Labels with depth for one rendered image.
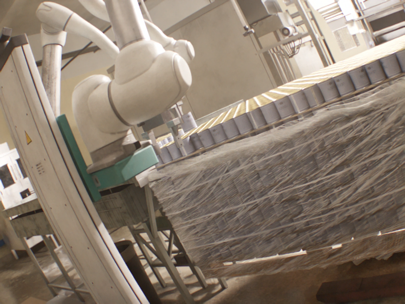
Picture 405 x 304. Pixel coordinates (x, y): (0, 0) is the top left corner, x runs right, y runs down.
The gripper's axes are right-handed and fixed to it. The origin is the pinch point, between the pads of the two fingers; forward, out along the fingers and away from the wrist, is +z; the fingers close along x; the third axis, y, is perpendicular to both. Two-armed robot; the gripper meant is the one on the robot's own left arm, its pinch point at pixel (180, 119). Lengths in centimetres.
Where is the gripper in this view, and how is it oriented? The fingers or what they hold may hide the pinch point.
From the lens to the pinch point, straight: 173.7
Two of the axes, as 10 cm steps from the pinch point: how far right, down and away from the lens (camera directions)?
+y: 7.3, -2.8, -6.2
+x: 5.3, -3.3, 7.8
